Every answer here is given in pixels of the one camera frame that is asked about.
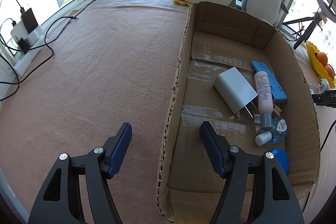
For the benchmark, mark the blue round tape measure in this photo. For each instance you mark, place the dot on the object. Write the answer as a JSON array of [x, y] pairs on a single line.
[[280, 161]]

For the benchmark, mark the small black plug adapter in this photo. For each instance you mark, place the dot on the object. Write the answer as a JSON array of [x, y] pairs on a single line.
[[23, 44]]

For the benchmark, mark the black tripod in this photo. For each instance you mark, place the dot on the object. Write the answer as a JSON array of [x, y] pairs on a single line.
[[305, 33]]

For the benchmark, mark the orange fruit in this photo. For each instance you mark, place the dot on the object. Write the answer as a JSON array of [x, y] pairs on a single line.
[[329, 71], [322, 58]]

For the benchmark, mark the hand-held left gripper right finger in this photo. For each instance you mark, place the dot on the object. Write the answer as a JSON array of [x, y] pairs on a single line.
[[212, 150]]

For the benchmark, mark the clear bottle with white cap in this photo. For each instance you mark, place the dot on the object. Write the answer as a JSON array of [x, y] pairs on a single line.
[[275, 130]]

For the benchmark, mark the yellow fruit bowl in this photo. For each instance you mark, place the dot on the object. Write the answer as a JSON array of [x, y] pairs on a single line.
[[316, 64]]

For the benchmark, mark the white power strip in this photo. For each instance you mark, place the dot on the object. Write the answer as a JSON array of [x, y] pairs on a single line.
[[35, 35]]

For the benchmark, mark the pink tube with grey cap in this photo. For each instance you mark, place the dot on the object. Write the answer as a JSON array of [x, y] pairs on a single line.
[[263, 92]]

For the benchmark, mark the wooden clothespin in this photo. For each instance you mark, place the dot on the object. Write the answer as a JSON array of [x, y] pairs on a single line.
[[277, 109]]

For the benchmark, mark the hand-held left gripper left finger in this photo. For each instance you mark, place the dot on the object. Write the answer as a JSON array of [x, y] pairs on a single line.
[[119, 153]]

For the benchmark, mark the white charger adapter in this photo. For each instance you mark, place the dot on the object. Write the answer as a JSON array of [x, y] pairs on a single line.
[[18, 29]]

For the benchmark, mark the black charger brick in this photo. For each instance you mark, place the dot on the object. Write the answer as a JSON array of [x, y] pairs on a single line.
[[29, 19]]

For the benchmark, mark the cardboard box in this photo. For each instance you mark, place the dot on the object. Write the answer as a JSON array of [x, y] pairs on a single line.
[[288, 69]]

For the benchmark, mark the white plug-in repeller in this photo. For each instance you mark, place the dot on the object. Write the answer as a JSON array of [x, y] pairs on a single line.
[[323, 84]]

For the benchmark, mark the white charger plug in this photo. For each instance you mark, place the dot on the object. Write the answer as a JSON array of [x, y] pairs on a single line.
[[233, 87]]

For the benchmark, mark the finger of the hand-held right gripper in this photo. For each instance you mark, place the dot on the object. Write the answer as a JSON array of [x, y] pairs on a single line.
[[326, 99]]

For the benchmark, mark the grey checked cloth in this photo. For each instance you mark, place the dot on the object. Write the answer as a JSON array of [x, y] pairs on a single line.
[[147, 1]]

